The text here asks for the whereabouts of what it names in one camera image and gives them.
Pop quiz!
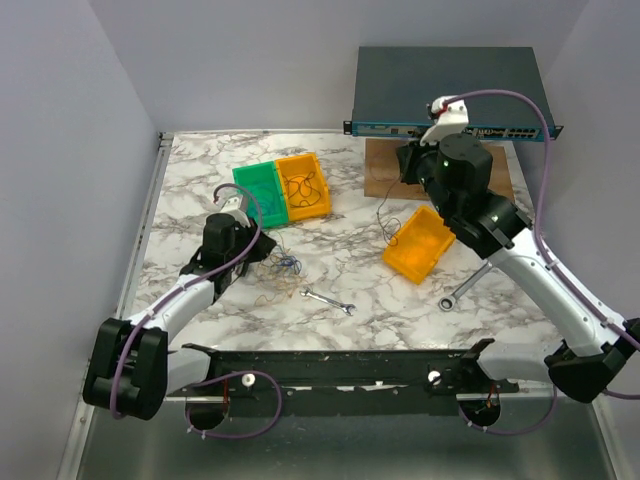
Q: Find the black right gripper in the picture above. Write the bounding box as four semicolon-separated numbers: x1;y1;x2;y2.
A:
396;126;454;219

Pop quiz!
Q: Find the coloured wire bundle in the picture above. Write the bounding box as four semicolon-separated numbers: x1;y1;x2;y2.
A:
253;242;306;306

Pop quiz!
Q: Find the dark purple wire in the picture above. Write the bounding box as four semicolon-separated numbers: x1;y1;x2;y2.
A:
282;172;324;209

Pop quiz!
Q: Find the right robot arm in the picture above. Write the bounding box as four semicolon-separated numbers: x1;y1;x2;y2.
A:
396;134;639;403

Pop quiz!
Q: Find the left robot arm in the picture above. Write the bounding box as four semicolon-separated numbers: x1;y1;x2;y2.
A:
82;213;277;420

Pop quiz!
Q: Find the wooden base board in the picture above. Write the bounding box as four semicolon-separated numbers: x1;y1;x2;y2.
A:
364;138;515;201

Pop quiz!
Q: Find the green plastic bin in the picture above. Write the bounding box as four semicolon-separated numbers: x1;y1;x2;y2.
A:
233;161;288;228

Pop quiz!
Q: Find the orange plastic bin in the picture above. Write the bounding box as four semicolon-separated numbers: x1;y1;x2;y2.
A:
275;152;331;222

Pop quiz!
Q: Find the loose yellow plastic bin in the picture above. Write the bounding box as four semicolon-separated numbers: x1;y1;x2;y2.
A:
382;206;455;285

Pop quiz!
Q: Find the small silver open-end wrench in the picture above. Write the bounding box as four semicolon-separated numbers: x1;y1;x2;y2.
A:
300;288;357;316

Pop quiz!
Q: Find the silver ratchet wrench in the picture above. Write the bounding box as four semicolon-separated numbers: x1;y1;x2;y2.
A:
438;261;493;312

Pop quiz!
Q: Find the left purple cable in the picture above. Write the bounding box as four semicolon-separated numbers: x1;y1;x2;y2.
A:
109;183;284;441

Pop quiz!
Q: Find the purple cable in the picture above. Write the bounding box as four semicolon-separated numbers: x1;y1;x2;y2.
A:
444;89;640;435
109;183;284;441

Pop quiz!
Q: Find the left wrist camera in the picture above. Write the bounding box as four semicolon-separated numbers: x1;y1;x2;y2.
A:
218;195;251;227

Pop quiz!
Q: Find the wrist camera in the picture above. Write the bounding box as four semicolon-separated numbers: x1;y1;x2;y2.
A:
419;96;469;147
218;195;251;227

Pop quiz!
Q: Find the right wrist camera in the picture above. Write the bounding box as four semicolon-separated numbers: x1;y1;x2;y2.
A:
419;96;469;147

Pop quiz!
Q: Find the blue network switch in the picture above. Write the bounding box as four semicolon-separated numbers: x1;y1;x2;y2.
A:
343;46;563;140

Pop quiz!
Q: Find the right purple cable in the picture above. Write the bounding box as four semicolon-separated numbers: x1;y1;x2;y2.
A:
444;89;640;435

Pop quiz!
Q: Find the black mounting rail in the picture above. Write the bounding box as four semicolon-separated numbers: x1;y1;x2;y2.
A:
180;340;519;417

